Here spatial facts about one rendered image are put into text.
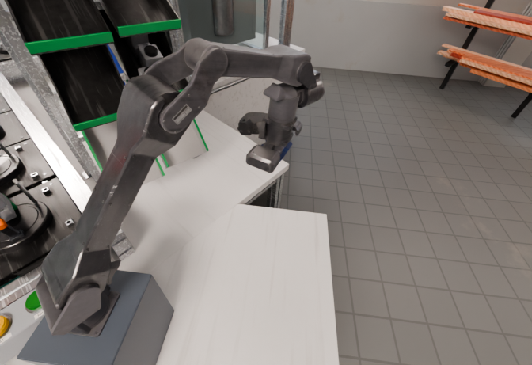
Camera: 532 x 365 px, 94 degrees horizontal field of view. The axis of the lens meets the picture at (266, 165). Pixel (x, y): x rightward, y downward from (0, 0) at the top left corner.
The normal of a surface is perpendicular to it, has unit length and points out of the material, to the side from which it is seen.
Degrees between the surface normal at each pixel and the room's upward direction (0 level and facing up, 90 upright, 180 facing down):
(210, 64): 90
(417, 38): 90
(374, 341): 0
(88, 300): 90
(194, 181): 0
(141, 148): 112
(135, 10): 25
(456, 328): 0
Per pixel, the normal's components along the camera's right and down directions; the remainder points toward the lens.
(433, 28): -0.11, 0.68
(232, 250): 0.04, -0.73
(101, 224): 0.72, 0.50
